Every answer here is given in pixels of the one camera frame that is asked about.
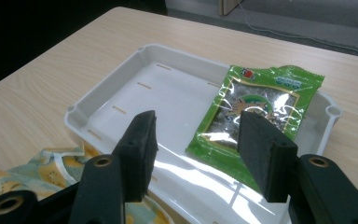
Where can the yellow green patterned cloth bag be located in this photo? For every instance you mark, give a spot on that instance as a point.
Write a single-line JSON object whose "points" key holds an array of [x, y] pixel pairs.
{"points": [[43, 177]]}

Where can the green snack packet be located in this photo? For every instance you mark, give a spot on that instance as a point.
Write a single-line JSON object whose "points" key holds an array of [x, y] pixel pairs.
{"points": [[261, 96]]}

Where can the light wooden shelf unit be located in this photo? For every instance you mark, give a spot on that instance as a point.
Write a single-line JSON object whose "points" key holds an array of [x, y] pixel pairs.
{"points": [[228, 6]]}

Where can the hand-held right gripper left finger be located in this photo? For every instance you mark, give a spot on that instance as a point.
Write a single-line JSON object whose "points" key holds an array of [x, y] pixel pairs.
{"points": [[138, 155]]}

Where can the white plastic tray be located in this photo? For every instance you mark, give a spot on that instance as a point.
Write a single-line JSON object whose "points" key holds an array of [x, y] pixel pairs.
{"points": [[180, 102]]}

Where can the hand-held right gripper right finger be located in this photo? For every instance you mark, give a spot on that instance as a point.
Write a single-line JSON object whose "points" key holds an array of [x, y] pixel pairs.
{"points": [[262, 155]]}

